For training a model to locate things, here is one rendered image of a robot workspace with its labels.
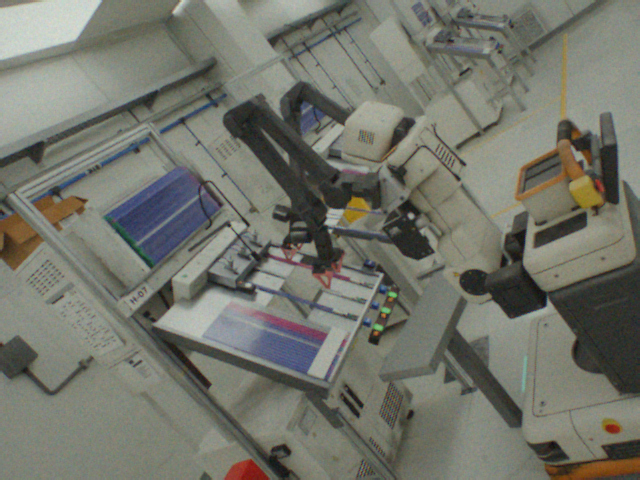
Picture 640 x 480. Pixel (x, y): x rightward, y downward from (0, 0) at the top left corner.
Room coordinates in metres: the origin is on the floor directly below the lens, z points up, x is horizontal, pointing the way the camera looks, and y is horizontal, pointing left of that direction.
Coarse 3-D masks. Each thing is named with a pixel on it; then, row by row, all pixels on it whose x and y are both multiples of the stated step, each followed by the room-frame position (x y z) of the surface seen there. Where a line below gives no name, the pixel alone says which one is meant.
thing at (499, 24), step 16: (432, 0) 7.09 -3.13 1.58; (448, 0) 7.37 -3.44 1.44; (432, 16) 7.19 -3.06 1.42; (448, 16) 7.74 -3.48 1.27; (464, 16) 7.29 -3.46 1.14; (480, 16) 7.45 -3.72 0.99; (496, 16) 7.42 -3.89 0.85; (512, 48) 6.80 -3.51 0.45; (464, 64) 7.21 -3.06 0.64; (480, 64) 7.10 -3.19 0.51; (496, 64) 7.00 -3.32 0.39; (448, 80) 7.38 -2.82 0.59
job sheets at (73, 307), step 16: (64, 288) 2.10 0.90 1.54; (48, 304) 2.20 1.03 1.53; (64, 304) 2.15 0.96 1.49; (80, 304) 2.10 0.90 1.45; (64, 320) 2.21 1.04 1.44; (80, 320) 2.14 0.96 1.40; (96, 320) 2.09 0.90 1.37; (80, 336) 2.20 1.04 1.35; (96, 336) 2.14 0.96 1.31; (112, 336) 2.09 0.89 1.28; (96, 352) 2.20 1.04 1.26; (144, 368) 2.09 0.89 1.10
